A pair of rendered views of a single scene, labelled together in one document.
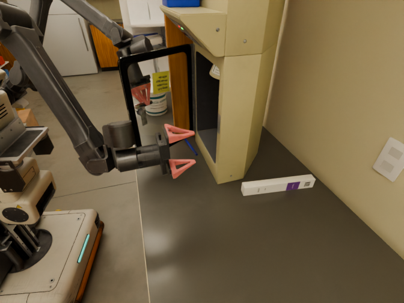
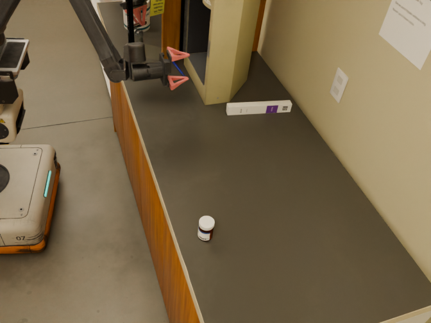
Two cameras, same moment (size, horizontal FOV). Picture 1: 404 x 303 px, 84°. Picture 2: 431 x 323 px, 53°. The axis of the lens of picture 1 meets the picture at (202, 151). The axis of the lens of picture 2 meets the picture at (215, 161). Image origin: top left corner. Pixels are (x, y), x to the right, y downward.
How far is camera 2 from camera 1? 97 cm
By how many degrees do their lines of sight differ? 10
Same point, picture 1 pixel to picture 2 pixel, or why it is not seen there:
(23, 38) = not seen: outside the picture
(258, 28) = not seen: outside the picture
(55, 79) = (91, 9)
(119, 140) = (136, 56)
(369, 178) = (328, 102)
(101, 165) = (121, 75)
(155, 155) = (160, 70)
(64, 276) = (33, 206)
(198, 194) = (187, 112)
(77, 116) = (105, 37)
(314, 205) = (286, 125)
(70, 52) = not seen: outside the picture
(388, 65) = (338, 11)
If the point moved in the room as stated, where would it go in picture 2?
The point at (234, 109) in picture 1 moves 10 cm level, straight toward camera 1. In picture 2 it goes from (222, 36) to (219, 50)
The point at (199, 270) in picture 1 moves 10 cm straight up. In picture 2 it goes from (188, 159) to (190, 139)
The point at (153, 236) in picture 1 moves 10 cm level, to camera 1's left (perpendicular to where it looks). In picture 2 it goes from (150, 138) to (124, 138)
